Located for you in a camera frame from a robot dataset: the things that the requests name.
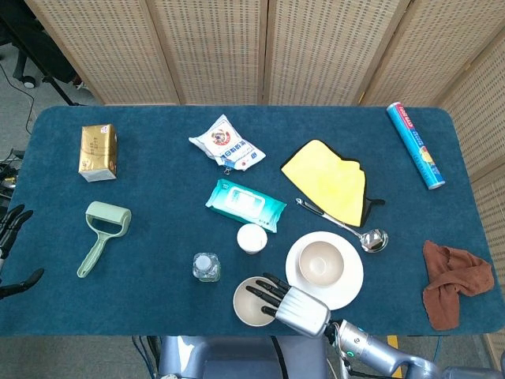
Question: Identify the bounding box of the blue grey robot torso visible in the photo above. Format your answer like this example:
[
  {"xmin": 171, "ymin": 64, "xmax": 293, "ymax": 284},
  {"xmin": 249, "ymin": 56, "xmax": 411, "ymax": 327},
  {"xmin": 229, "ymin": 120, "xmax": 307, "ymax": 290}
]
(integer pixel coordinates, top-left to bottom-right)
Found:
[{"xmin": 157, "ymin": 335, "xmax": 328, "ymax": 379}]

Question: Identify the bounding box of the white paper cup floral print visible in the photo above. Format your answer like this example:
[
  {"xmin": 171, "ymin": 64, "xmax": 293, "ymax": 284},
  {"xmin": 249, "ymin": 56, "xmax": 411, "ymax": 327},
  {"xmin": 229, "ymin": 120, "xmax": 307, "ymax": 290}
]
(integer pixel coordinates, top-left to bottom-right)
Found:
[{"xmin": 236, "ymin": 223, "xmax": 268, "ymax": 255}]

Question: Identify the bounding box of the blue food wrap roll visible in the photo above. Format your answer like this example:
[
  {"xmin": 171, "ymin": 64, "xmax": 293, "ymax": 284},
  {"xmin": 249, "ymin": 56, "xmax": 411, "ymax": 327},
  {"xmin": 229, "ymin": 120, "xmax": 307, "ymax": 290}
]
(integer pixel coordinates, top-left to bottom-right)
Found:
[{"xmin": 386, "ymin": 101, "xmax": 446, "ymax": 190}]

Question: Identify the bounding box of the gold tissue box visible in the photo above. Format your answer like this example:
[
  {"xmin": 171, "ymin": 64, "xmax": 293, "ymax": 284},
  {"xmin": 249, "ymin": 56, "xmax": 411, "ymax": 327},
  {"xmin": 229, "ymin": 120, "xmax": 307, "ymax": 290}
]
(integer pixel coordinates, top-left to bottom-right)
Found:
[{"xmin": 77, "ymin": 123, "xmax": 119, "ymax": 183}]

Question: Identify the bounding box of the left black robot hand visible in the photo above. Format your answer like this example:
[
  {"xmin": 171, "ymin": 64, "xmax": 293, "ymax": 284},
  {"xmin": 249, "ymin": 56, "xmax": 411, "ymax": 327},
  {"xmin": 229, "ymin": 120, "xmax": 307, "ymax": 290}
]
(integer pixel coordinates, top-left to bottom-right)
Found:
[{"xmin": 0, "ymin": 204, "xmax": 45, "ymax": 301}]

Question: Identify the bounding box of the black cable bundle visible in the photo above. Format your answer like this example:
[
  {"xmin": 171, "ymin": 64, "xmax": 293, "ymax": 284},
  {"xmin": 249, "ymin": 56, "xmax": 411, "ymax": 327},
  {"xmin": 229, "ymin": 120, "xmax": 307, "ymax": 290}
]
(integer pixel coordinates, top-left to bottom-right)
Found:
[{"xmin": 0, "ymin": 148, "xmax": 25, "ymax": 201}]

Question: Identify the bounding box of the teal wet wipes pack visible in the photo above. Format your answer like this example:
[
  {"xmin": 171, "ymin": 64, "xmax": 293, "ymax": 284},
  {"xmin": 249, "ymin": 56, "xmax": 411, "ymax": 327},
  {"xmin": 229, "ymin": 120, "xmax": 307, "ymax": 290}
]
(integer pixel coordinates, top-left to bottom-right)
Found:
[{"xmin": 204, "ymin": 178, "xmax": 288, "ymax": 234}]

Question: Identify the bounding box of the yellow microfiber cloth black trim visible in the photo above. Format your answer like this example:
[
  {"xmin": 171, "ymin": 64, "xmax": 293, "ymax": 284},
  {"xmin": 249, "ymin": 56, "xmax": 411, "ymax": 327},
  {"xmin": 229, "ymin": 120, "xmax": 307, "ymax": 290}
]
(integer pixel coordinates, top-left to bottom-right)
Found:
[{"xmin": 280, "ymin": 138, "xmax": 386, "ymax": 228}]

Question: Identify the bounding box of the white round plate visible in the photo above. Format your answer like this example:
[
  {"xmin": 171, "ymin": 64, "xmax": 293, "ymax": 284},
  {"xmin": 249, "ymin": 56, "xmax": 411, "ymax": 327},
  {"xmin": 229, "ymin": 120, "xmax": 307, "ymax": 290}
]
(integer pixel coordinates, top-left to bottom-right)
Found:
[{"xmin": 285, "ymin": 231, "xmax": 365, "ymax": 311}]

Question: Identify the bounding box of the steel ladle black handle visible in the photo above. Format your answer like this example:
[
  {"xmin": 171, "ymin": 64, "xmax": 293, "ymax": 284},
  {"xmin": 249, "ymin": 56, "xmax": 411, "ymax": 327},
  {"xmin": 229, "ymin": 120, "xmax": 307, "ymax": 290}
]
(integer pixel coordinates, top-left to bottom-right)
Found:
[{"xmin": 295, "ymin": 197, "xmax": 390, "ymax": 253}]

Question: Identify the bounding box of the beige bowl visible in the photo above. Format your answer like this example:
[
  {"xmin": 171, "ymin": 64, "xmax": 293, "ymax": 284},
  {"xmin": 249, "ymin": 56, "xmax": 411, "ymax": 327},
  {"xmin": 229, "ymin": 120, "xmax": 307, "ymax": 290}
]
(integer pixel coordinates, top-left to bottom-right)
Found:
[
  {"xmin": 232, "ymin": 276, "xmax": 291, "ymax": 328},
  {"xmin": 298, "ymin": 240, "xmax": 345, "ymax": 288}
]

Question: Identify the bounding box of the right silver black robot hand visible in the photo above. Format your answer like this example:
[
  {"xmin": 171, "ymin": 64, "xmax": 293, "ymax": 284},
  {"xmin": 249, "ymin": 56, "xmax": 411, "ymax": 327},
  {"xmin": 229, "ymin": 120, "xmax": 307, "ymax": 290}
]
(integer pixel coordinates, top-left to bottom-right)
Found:
[{"xmin": 245, "ymin": 272, "xmax": 331, "ymax": 338}]

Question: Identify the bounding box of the white printed powder bag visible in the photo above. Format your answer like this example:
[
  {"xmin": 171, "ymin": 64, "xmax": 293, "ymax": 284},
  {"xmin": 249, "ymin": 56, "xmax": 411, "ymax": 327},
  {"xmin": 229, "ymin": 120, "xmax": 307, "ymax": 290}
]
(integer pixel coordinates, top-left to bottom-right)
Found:
[{"xmin": 188, "ymin": 114, "xmax": 267, "ymax": 172}]

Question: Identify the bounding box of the black office chair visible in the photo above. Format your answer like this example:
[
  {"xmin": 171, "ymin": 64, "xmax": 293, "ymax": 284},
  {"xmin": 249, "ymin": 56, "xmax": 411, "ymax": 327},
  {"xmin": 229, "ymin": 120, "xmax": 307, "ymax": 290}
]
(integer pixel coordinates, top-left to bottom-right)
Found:
[{"xmin": 0, "ymin": 0, "xmax": 90, "ymax": 107}]

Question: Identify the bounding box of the clear water bottle green label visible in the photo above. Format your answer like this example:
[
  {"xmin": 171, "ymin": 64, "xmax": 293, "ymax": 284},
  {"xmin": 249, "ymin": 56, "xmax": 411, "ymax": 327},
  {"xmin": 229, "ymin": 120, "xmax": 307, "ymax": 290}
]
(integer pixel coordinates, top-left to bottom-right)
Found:
[{"xmin": 192, "ymin": 252, "xmax": 222, "ymax": 283}]

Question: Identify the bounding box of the dark blue tablecloth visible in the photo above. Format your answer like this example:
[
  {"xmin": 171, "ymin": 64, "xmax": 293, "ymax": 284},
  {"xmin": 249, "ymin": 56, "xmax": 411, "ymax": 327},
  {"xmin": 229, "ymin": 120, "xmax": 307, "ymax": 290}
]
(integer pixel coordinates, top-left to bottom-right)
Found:
[{"xmin": 0, "ymin": 105, "xmax": 499, "ymax": 337}]

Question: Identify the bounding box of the brown crumpled cloth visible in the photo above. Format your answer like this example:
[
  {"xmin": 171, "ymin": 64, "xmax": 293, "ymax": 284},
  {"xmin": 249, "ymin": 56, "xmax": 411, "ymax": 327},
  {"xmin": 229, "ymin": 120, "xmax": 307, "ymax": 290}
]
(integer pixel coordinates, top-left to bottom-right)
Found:
[{"xmin": 422, "ymin": 239, "xmax": 495, "ymax": 332}]

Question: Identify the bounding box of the green lint roller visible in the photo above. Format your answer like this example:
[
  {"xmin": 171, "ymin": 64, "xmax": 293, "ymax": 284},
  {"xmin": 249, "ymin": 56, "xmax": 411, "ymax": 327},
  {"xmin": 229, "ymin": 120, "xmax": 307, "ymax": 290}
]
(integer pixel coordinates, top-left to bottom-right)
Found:
[{"xmin": 76, "ymin": 201, "xmax": 133, "ymax": 280}]

